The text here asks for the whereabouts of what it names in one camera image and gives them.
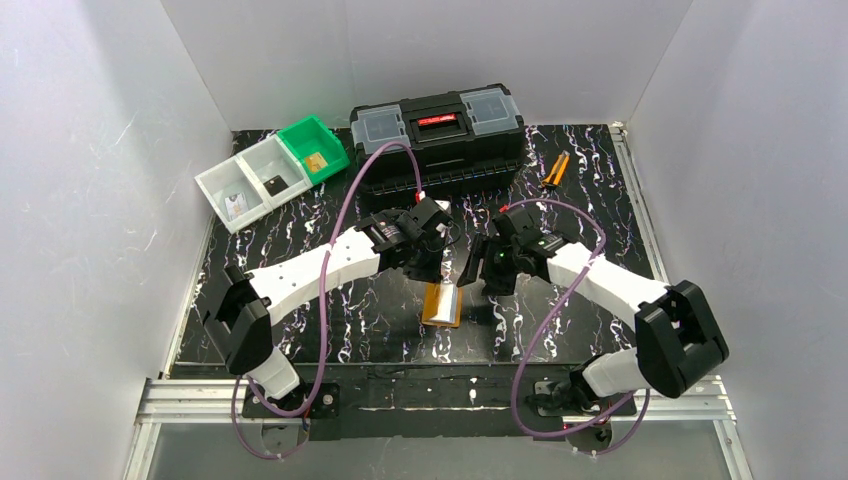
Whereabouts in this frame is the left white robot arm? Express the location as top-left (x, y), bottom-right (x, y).
top-left (202, 198), bottom-right (453, 400)

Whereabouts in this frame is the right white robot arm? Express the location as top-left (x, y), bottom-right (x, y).
top-left (458, 208), bottom-right (730, 410)

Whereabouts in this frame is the middle white plastic bin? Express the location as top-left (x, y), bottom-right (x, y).
top-left (235, 135), bottom-right (313, 211)

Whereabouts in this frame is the green plastic bin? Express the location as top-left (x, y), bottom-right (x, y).
top-left (276, 115), bottom-right (350, 186)

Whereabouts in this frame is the black credit card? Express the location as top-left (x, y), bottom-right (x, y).
top-left (263, 175), bottom-right (289, 197)

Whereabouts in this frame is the gold credit card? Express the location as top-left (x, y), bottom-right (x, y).
top-left (304, 152), bottom-right (328, 174)

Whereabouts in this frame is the black toolbox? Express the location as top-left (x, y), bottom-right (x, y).
top-left (350, 83), bottom-right (525, 199)

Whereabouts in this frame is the aluminium frame rail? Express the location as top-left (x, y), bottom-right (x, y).
top-left (124, 125), bottom-right (753, 479)

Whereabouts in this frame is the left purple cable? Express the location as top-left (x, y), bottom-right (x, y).
top-left (229, 140), bottom-right (429, 462)

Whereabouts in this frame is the orange card holder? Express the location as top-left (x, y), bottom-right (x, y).
top-left (420, 282), bottom-right (462, 328)

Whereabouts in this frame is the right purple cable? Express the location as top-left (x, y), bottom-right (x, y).
top-left (498, 197), bottom-right (652, 458)

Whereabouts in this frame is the purple cable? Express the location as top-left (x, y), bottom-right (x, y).
top-left (229, 140), bottom-right (429, 462)
top-left (498, 197), bottom-right (652, 458)

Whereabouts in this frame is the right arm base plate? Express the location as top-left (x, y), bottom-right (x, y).
top-left (525, 380), bottom-right (625, 417)

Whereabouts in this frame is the orange utility knife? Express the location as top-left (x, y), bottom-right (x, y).
top-left (541, 151), bottom-right (571, 190)

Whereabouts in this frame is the white credit card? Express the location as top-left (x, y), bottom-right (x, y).
top-left (224, 192), bottom-right (250, 221)

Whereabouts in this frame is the white plastic bin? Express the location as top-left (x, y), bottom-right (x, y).
top-left (235, 135), bottom-right (313, 211)
top-left (194, 156), bottom-right (270, 234)

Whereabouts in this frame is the left white plastic bin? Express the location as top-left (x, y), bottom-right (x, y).
top-left (194, 156), bottom-right (270, 234)

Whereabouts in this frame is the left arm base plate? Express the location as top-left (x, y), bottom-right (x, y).
top-left (241, 383), bottom-right (341, 419)

